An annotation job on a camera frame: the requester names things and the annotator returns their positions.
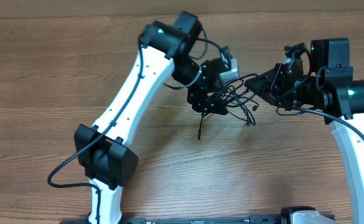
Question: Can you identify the black USB cable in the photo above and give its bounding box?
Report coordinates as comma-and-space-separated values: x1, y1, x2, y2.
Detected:
197, 73, 261, 141

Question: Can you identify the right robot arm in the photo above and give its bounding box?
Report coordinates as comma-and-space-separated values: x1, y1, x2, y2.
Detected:
245, 38, 364, 223

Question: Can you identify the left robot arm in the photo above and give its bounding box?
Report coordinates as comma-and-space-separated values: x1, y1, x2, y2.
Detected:
74, 12, 238, 223

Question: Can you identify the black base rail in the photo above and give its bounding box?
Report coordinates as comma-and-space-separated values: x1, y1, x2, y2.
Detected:
60, 213, 337, 224

